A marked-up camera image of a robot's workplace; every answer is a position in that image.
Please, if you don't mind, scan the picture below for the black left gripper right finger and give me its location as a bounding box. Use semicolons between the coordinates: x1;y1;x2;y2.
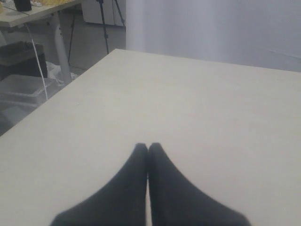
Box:
148;143;250;226

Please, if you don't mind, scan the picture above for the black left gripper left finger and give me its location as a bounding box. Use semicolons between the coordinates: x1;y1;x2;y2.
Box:
52;143;148;226

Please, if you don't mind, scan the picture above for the clear plastic storage bin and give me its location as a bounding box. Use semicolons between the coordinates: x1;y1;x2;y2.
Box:
0;74;60;110

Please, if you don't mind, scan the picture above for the dark box under desk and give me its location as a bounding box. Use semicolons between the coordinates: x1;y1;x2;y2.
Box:
0;41;48;80

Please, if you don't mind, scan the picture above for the grey backdrop curtain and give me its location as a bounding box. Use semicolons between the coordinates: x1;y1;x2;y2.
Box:
126;0;301;72

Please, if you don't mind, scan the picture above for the black tripod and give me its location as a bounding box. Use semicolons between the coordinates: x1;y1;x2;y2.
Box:
68;0;126;65

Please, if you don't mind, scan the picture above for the white background desk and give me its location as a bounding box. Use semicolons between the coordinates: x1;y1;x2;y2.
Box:
0;0;82;85

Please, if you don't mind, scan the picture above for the black object on desk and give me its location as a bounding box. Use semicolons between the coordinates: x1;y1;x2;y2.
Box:
14;0;32;12

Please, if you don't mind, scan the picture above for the white hanging cable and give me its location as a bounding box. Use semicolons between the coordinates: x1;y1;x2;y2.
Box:
24;23;50;101

